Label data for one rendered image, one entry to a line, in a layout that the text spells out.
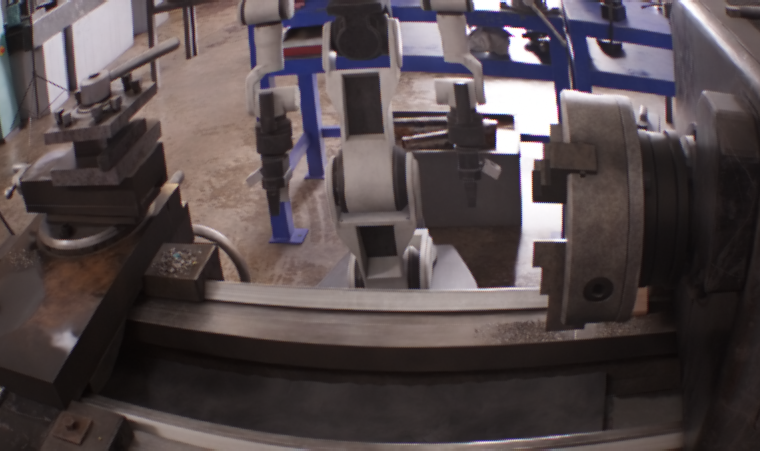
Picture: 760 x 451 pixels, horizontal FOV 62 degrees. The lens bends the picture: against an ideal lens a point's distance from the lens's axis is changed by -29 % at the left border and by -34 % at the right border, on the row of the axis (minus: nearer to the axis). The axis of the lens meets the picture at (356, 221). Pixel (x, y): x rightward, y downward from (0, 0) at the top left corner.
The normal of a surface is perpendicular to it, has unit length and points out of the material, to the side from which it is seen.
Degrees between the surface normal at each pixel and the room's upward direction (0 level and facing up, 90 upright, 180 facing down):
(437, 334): 0
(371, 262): 30
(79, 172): 90
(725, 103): 0
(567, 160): 42
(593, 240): 76
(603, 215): 64
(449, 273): 0
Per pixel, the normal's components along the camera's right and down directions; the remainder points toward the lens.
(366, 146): -0.12, 0.33
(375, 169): -0.14, 0.10
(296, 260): -0.11, -0.87
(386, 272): -0.15, -0.51
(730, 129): -0.22, -0.32
